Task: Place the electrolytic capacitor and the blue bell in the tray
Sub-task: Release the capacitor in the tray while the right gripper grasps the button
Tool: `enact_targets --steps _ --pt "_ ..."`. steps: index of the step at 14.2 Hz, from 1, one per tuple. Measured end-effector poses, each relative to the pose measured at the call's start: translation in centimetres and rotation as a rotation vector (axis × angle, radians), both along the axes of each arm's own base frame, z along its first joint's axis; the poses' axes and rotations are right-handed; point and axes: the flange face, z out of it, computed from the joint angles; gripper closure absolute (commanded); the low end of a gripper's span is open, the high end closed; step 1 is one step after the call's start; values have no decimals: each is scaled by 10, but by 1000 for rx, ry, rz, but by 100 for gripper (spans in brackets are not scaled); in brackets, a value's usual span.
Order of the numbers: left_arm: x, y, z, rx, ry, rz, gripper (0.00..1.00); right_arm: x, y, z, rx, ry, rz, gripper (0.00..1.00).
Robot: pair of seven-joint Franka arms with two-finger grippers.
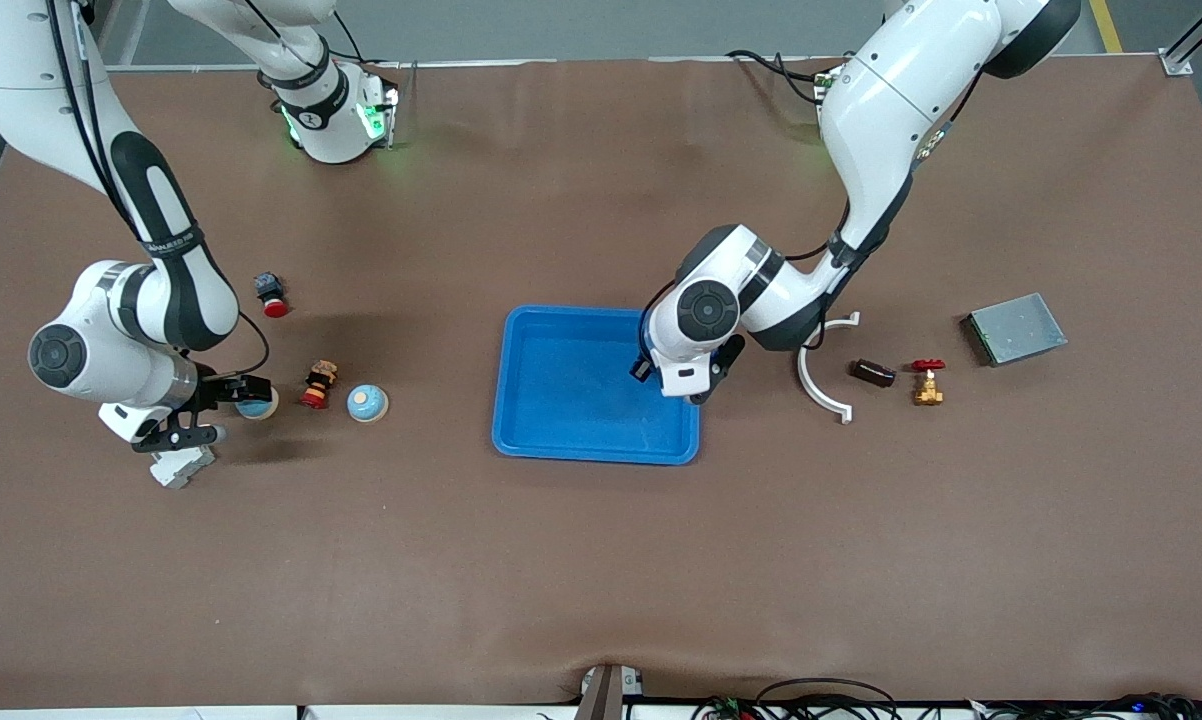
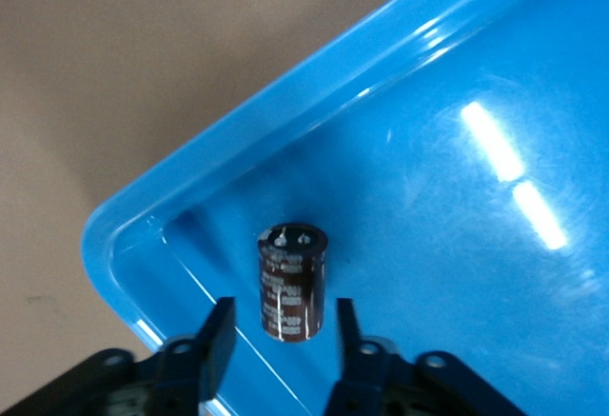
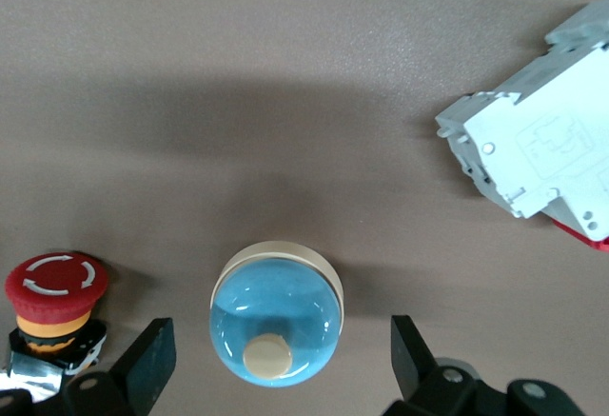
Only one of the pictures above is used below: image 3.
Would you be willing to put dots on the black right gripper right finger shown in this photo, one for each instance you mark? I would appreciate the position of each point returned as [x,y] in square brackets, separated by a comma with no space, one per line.
[414,368]

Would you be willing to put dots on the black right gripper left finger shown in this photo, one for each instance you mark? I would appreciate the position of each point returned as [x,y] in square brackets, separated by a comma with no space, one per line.
[147,368]

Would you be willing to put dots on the glossy blue call bell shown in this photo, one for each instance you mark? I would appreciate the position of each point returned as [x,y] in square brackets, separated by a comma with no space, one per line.
[276,321]

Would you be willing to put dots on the red button yellow collar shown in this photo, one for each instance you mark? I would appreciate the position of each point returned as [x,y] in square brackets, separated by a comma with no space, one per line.
[57,287]

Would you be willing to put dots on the white circuit breaker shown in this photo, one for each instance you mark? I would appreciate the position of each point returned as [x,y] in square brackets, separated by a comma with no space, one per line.
[542,149]

